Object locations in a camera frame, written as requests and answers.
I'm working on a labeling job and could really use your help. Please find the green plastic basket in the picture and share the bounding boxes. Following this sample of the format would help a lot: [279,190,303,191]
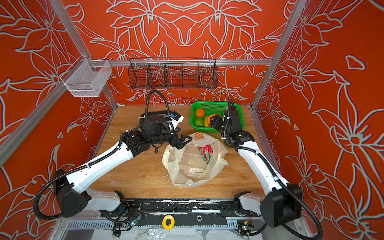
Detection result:
[190,101,246,134]

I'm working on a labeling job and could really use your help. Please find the orange fruit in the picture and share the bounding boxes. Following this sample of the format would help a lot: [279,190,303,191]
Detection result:
[207,114,217,125]
[195,109,205,119]

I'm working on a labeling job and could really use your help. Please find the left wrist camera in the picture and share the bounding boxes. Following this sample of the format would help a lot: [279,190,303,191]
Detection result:
[169,111,184,130]

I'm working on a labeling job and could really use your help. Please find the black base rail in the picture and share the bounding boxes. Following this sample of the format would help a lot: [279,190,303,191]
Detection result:
[100,197,262,227]

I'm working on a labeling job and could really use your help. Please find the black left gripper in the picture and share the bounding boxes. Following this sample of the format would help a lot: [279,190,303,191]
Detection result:
[150,124,193,148]

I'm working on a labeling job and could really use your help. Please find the black wire mesh basket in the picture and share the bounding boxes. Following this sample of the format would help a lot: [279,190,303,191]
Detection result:
[128,58,219,90]

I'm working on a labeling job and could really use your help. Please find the red dragon fruit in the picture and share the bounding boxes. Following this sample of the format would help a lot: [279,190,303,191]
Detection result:
[198,145,213,164]

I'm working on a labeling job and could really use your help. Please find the white wire mesh basket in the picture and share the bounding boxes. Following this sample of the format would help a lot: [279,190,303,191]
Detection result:
[60,55,112,97]

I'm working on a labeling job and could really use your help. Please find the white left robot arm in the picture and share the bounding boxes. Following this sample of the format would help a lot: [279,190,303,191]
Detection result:
[33,103,192,220]

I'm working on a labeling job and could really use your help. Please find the yellow round button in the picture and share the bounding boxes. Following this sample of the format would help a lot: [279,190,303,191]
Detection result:
[162,215,175,231]

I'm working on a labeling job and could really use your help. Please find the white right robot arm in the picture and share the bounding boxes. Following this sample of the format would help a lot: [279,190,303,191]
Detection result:
[209,100,324,240]

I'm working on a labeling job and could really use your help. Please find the orange printed plastic bag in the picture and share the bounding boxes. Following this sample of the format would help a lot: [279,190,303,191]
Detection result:
[162,132,228,188]

